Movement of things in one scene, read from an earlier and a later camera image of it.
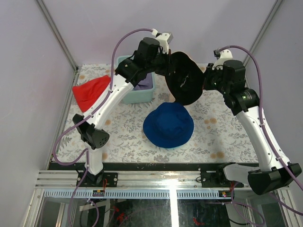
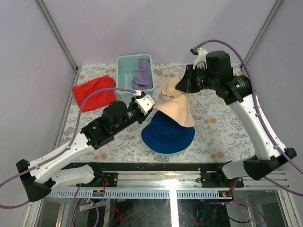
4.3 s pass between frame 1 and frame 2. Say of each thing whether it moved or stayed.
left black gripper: moved
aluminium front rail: stayed
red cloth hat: stayed
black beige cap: moved
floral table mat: stayed
